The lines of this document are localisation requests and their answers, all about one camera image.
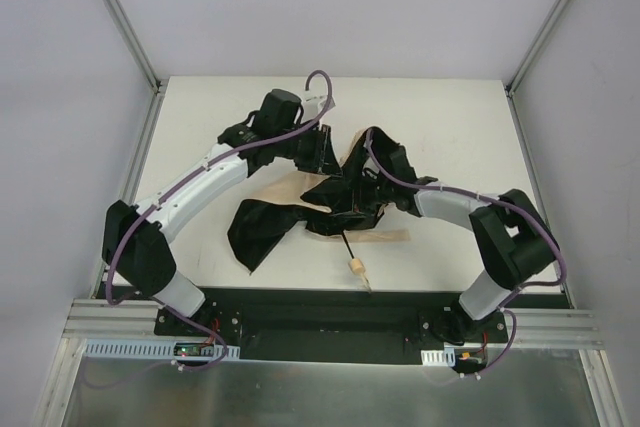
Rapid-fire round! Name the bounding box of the beige folding umbrella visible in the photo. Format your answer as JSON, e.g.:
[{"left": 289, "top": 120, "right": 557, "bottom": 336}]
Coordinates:
[{"left": 227, "top": 127, "right": 417, "bottom": 273}]

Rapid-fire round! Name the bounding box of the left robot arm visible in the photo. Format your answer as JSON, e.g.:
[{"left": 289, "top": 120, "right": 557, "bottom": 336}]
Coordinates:
[{"left": 102, "top": 89, "right": 337, "bottom": 321}]

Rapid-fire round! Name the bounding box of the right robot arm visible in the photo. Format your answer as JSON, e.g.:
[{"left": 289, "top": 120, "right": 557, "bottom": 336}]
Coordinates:
[{"left": 365, "top": 140, "right": 567, "bottom": 345}]

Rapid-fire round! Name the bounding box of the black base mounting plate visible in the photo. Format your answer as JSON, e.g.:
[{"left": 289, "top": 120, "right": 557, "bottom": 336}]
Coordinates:
[{"left": 154, "top": 286, "right": 516, "bottom": 363}]

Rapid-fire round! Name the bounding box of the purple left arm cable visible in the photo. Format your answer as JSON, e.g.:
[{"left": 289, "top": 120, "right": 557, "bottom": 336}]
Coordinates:
[{"left": 103, "top": 70, "right": 336, "bottom": 308}]

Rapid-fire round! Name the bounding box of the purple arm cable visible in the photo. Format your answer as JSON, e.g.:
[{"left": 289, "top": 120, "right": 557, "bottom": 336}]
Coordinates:
[
  {"left": 103, "top": 70, "right": 336, "bottom": 308},
  {"left": 363, "top": 127, "right": 569, "bottom": 378}
]

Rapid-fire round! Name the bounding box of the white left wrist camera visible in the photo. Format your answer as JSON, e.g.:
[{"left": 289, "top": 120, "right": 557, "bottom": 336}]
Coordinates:
[{"left": 302, "top": 92, "right": 335, "bottom": 119}]

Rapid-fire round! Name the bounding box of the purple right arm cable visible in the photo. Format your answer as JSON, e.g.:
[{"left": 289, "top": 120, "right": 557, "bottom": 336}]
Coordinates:
[{"left": 363, "top": 127, "right": 569, "bottom": 378}]

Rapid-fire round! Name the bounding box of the right white cable duct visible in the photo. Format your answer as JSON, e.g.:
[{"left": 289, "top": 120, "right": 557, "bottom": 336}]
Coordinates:
[{"left": 420, "top": 348, "right": 456, "bottom": 368}]

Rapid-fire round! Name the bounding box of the white cable duct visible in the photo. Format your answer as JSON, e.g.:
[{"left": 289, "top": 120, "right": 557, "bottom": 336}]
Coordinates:
[
  {"left": 85, "top": 340, "right": 241, "bottom": 362},
  {"left": 420, "top": 348, "right": 456, "bottom": 368}
]

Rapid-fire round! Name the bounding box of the aluminium front rail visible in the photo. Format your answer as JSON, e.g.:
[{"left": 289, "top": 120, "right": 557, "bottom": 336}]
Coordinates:
[{"left": 63, "top": 299, "right": 605, "bottom": 350}]

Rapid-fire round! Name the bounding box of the left aluminium frame post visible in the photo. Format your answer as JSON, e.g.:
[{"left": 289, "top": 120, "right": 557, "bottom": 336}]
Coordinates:
[{"left": 102, "top": 0, "right": 163, "bottom": 93}]

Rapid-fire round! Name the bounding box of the aluminium frame post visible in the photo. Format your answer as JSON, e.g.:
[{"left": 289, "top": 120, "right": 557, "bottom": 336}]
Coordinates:
[
  {"left": 505, "top": 0, "right": 573, "bottom": 98},
  {"left": 102, "top": 0, "right": 163, "bottom": 93}
]

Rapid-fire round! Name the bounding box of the left white cable duct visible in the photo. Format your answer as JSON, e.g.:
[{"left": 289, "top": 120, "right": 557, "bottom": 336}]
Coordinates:
[{"left": 85, "top": 340, "right": 241, "bottom": 362}]

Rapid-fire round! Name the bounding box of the right aluminium frame post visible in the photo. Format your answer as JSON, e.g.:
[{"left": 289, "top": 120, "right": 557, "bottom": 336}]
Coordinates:
[{"left": 505, "top": 0, "right": 573, "bottom": 98}]

